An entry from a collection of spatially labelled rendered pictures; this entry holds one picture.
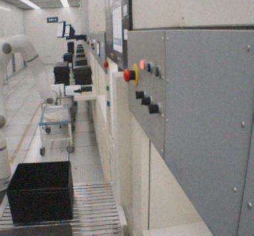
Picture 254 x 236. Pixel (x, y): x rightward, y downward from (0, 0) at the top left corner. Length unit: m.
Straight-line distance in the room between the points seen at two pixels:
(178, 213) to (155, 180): 0.18
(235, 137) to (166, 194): 0.70
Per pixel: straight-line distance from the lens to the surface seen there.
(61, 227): 1.13
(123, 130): 1.05
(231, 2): 0.35
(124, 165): 1.10
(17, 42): 1.66
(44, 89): 1.71
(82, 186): 1.58
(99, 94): 3.27
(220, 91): 0.35
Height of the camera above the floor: 1.56
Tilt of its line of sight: 15 degrees down
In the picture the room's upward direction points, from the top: 1 degrees counter-clockwise
